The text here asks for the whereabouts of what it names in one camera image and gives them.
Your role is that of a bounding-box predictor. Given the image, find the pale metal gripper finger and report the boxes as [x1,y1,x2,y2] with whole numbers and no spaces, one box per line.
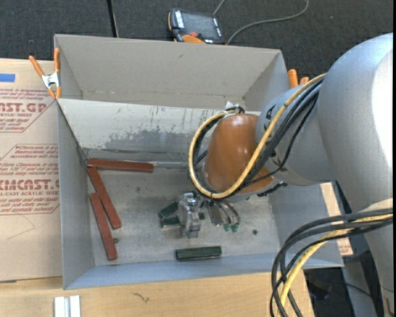
[183,222,203,240]
[180,192,199,208]

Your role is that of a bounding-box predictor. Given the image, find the dark green flat block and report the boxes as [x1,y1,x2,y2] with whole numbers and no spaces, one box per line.
[160,216,182,228]
[175,246,222,262]
[158,201,205,219]

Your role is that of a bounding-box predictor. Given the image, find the grey metal bin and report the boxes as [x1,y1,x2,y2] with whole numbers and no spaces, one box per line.
[53,34,346,291]

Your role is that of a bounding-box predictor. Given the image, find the red-brown flat block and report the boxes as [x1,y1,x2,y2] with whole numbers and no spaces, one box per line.
[86,166,123,230]
[88,192,119,262]
[87,158,155,174]

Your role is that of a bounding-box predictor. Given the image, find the brown cardboard board red print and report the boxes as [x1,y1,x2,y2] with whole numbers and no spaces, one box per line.
[0,57,354,285]

